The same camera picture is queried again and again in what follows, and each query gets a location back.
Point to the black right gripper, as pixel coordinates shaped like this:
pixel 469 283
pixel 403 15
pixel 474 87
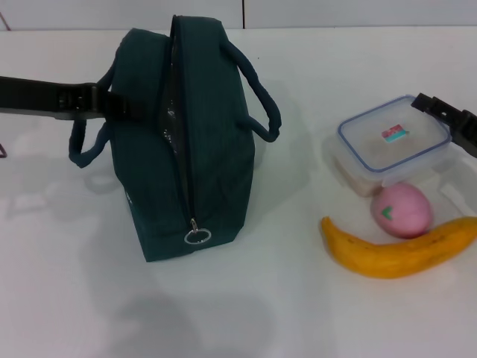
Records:
pixel 469 130

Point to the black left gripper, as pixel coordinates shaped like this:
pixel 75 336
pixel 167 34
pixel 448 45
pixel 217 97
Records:
pixel 37 97

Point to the clear food container blue seal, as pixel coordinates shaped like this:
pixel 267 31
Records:
pixel 391 149

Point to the dark teal insulated lunch bag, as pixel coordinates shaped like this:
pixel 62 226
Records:
pixel 216 149

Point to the pink egg-shaped toy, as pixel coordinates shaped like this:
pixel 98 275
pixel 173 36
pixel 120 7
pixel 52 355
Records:
pixel 404 212

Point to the yellow banana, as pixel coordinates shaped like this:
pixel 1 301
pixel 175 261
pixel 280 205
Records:
pixel 391 259

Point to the white partition board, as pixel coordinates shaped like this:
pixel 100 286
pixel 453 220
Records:
pixel 335 11

